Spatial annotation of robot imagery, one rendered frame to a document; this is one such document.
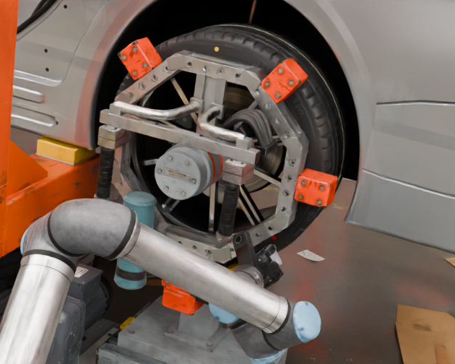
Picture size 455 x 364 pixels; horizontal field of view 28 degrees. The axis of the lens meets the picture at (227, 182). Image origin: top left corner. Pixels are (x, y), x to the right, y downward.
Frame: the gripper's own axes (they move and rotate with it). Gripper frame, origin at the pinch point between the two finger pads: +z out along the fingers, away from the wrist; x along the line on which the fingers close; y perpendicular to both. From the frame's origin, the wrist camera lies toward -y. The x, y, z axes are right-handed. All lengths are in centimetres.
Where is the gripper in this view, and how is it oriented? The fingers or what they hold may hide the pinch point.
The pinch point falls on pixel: (269, 245)
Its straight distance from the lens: 249.3
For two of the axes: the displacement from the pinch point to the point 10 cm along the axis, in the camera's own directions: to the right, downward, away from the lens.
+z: 3.7, -2.8, 8.9
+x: 7.5, -4.7, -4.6
